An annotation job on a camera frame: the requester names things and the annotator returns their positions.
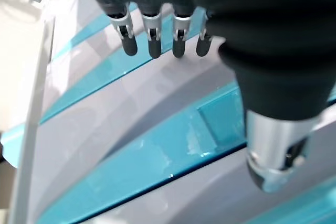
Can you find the white teal drawer cabinet frame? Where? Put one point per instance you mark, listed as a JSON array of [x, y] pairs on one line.
[[28, 142]]

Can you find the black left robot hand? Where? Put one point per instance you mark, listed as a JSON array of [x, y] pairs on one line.
[[262, 24]]

